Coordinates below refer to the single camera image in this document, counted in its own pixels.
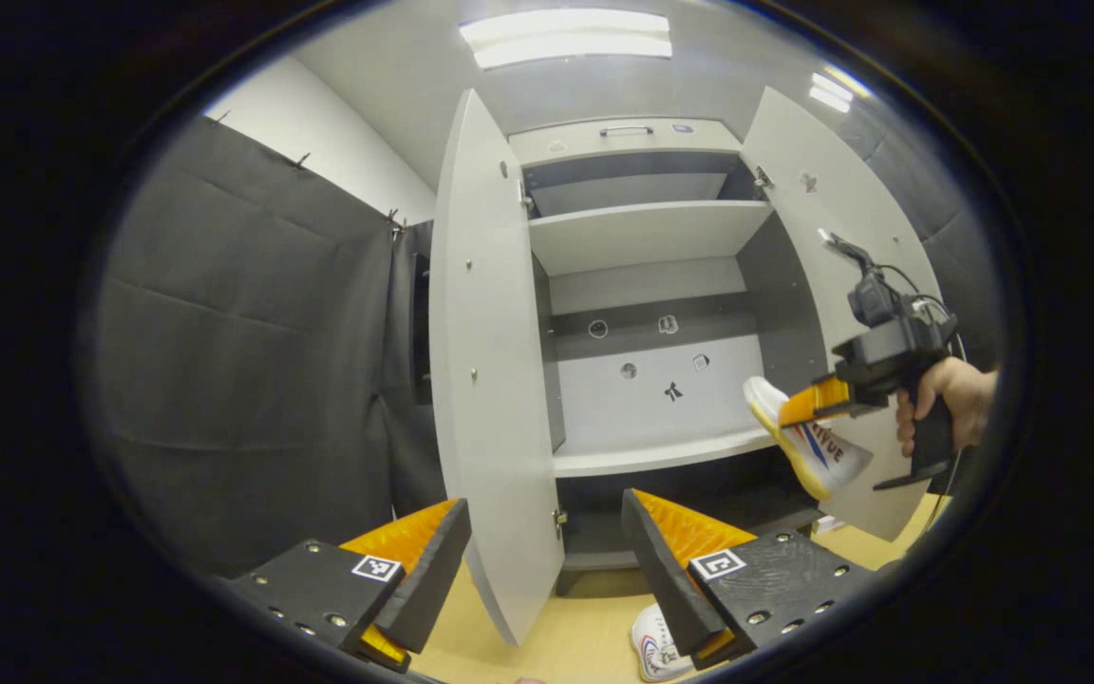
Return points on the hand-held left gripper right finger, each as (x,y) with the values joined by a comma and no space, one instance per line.
(666,570)

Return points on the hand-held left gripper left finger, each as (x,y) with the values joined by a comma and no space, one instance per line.
(433,570)

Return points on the grey shoe cabinet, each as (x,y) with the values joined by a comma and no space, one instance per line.
(651,399)

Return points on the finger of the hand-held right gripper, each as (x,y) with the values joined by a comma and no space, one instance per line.
(813,402)

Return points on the white shoe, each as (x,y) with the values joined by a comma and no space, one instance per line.
(656,651)
(832,456)

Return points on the grey cabinet door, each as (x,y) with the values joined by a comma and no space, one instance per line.
(832,218)
(490,380)

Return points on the black backdrop cloth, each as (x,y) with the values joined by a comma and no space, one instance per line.
(243,380)

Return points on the printed paper booklet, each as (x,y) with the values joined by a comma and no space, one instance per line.
(829,523)

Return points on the large ceiling light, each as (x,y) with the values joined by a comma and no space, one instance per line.
(566,38)

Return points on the small ceiling light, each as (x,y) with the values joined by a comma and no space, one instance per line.
(837,92)

